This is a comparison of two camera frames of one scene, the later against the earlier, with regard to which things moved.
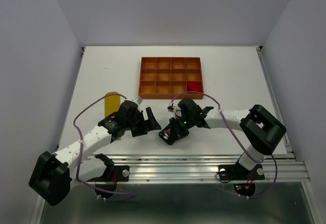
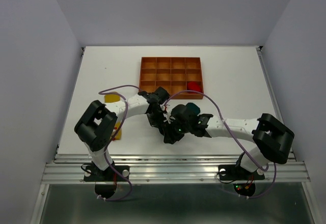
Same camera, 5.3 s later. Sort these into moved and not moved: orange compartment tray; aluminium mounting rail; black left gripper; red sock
Moved: black left gripper
Not moved: red sock; aluminium mounting rail; orange compartment tray
